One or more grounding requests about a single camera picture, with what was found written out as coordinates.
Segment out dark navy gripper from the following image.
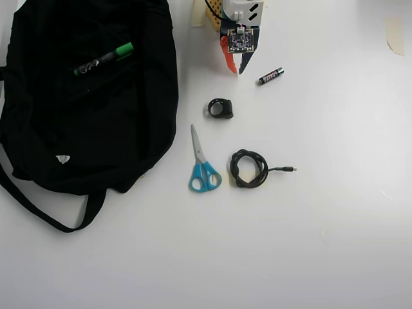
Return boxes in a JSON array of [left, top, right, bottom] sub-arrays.
[[220, 19, 260, 76]]

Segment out green capped black marker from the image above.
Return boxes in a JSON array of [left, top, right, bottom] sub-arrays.
[[73, 42, 135, 77]]

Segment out black fabric bag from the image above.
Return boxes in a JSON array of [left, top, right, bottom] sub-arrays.
[[0, 0, 180, 234]]

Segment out black AAA battery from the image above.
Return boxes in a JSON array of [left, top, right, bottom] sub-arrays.
[[257, 66, 285, 86]]

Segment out yellow perforated block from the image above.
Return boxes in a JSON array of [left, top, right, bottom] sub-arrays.
[[204, 0, 223, 33]]

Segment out beige masking tape strip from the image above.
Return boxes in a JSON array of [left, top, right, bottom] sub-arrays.
[[191, 0, 207, 28], [385, 17, 405, 57]]

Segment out square camera circuit board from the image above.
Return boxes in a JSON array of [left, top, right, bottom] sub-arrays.
[[226, 27, 256, 54]]

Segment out thin black camera cable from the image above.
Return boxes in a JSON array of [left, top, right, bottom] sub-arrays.
[[204, 0, 245, 32]]

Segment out black plastic ring clip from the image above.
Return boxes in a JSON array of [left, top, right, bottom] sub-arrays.
[[203, 98, 234, 120]]

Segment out blue handled scissors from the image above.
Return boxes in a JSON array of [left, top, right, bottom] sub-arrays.
[[188, 124, 223, 193]]

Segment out coiled black USB cable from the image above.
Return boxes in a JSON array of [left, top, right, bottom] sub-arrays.
[[229, 148, 298, 189]]

